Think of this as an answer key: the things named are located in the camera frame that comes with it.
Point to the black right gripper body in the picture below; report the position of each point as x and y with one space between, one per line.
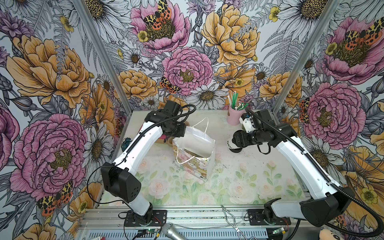
251 138

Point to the teal alarm clock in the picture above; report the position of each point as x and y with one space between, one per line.
125 144

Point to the silver microphone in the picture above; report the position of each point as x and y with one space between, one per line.
170 232

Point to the white patterned paper gift bag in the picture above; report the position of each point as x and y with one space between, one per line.
195 152

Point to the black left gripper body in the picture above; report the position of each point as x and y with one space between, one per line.
176 130

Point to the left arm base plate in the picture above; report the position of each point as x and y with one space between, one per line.
157 219

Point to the green straws bundle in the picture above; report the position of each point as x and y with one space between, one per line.
234 103

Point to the pink plush toy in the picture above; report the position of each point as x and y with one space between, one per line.
326 234

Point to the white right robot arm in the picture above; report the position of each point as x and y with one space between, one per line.
325 200

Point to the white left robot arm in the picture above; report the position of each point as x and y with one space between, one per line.
119 176

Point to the pink straw holder cup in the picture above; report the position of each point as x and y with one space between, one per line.
234 116

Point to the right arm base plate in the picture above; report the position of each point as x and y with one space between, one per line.
258 217

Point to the black coffee cup lid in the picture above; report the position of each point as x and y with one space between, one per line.
233 148

